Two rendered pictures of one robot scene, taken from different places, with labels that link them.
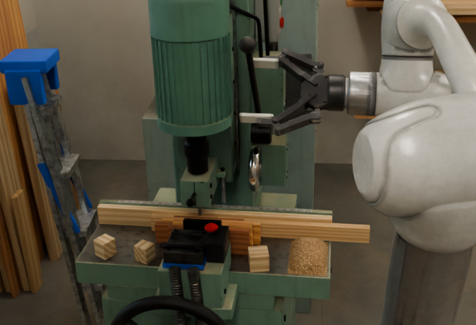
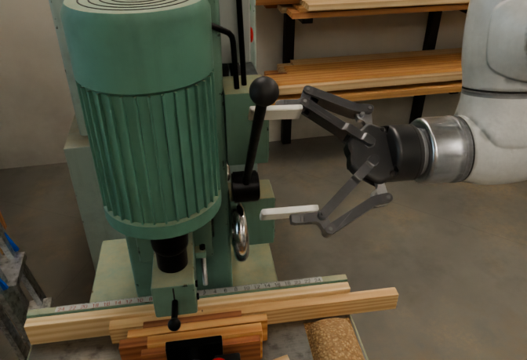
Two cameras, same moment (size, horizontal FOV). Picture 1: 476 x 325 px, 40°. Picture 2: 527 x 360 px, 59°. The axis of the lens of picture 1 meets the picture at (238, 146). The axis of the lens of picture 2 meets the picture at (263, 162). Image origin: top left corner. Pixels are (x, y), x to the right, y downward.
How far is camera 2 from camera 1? 85 cm
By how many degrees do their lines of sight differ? 17
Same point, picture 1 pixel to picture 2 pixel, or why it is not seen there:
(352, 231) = (377, 300)
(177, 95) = (139, 181)
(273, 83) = not seen: hidden behind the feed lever
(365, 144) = not seen: outside the picture
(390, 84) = (498, 138)
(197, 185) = (178, 290)
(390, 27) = (506, 47)
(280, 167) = (269, 223)
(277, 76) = not seen: hidden behind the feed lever
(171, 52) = (123, 113)
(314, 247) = (347, 343)
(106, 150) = (26, 158)
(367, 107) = (458, 174)
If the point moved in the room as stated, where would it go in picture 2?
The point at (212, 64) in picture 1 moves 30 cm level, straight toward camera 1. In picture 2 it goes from (195, 122) to (282, 292)
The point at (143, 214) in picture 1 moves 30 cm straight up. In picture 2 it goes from (96, 323) to (58, 187)
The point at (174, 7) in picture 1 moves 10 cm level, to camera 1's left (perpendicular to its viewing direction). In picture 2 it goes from (121, 30) to (17, 38)
